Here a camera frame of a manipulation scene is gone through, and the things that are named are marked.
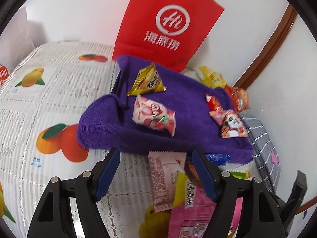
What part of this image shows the magenta snack bag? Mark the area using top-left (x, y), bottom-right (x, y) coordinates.
top-left (168, 171), bottom-right (243, 238)

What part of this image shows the pink bear wafer packet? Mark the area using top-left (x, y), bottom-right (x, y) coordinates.
top-left (148, 151), bottom-right (186, 213)

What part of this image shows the green snack packet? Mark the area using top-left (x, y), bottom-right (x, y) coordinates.
top-left (230, 169), bottom-right (251, 180)

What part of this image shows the grey checked folded cloth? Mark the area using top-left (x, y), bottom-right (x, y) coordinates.
top-left (239, 113), bottom-right (281, 193)

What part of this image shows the blue foil snack packet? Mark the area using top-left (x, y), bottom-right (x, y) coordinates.
top-left (206, 154), bottom-right (231, 166)

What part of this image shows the panda snack packet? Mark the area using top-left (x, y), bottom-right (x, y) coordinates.
top-left (209, 110), bottom-right (248, 139)

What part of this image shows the orange chips bag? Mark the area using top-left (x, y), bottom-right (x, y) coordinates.
top-left (225, 85), bottom-right (250, 113)

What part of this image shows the small red snack packet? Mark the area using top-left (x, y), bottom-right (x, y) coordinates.
top-left (205, 94), bottom-right (223, 111)

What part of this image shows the fruit print tablecloth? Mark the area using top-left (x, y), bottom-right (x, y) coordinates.
top-left (1, 41), bottom-right (153, 237)

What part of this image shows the pink strawberry candy packet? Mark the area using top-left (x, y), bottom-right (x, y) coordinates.
top-left (132, 95), bottom-right (176, 136)

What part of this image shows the yellow chips bag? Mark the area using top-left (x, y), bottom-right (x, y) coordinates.
top-left (196, 66), bottom-right (227, 89)

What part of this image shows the purple towel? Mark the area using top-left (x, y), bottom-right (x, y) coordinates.
top-left (77, 55), bottom-right (253, 164)

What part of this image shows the white red box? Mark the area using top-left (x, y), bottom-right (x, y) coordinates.
top-left (0, 65), bottom-right (10, 86)

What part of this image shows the gold triangular snack packet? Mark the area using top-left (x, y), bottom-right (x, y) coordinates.
top-left (127, 62), bottom-right (167, 96)

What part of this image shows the red paper shopping bag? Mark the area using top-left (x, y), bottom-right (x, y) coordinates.
top-left (113, 0), bottom-right (224, 72)

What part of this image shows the brown wooden door frame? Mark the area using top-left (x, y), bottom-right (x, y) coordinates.
top-left (234, 4), bottom-right (298, 90)

